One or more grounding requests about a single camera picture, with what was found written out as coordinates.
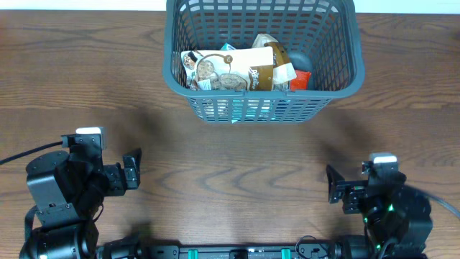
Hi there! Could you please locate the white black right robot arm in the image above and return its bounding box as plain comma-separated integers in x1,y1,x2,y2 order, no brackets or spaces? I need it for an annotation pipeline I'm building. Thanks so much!
326,161,433,259

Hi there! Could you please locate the beige brown-label snack pouch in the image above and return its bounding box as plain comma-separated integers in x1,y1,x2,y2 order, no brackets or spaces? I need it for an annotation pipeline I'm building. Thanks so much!
181,47,274,91

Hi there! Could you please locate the teal snack packet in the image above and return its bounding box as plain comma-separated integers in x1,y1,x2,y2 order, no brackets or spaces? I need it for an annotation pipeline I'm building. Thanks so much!
231,99,275,124

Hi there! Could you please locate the grey plastic lattice basket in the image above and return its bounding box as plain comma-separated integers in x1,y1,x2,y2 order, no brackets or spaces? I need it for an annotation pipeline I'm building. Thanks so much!
163,0,364,123

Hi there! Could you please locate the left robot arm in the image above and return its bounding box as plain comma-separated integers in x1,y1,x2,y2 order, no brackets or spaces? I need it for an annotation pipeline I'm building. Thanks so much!
19,133,142,259

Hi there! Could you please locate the Kleenex tissue multipack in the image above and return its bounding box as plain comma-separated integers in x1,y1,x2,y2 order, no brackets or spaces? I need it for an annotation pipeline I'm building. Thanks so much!
221,43,236,51

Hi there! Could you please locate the red orange cracker package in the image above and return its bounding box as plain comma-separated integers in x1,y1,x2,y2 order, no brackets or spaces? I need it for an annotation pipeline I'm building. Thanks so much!
290,70,311,91

